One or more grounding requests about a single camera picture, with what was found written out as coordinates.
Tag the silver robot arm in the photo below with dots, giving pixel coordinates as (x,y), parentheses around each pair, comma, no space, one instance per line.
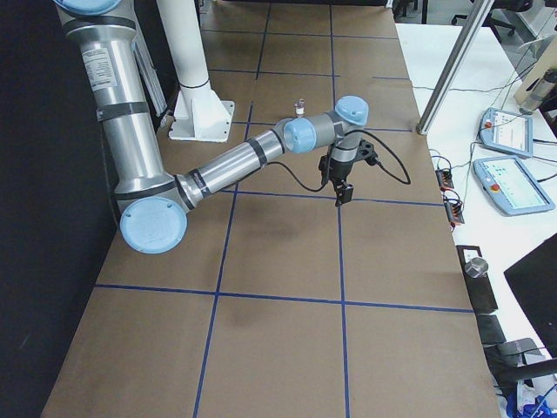
(154,203)

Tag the aluminium frame post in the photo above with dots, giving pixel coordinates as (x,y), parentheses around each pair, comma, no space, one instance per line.
(456,58)

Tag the teach pendant tablet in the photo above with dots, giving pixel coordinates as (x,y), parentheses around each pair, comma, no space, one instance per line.
(511,186)
(507,132)

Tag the black box under cylinder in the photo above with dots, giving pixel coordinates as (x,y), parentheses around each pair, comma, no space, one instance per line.
(479,290)

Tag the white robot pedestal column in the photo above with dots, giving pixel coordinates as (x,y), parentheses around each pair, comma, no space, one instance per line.
(199,115)

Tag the black office chair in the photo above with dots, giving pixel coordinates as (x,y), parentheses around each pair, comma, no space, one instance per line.
(499,13)

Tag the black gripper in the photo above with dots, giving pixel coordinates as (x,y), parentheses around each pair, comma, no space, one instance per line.
(338,173)

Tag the silver metal cylinder weight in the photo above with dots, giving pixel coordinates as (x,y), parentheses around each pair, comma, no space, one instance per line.
(476,267)

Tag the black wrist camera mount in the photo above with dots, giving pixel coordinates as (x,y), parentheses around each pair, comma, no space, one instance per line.
(366,152)

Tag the orange black connector box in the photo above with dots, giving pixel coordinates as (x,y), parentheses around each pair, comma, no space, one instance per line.
(445,179)
(454,211)

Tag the black monitor corner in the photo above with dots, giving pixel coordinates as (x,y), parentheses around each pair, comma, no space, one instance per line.
(532,279)

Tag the near teach pendant tablet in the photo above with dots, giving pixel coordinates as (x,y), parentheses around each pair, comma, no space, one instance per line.
(511,186)

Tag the wooden board stand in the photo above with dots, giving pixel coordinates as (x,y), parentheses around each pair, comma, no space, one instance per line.
(540,80)

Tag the far teach pendant tablet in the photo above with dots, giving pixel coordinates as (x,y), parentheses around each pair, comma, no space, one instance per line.
(507,132)

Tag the near orange black connector box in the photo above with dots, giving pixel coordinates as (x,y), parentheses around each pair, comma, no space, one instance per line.
(454,211)

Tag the far orange black connector box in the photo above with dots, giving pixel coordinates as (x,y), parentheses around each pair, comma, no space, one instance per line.
(445,179)

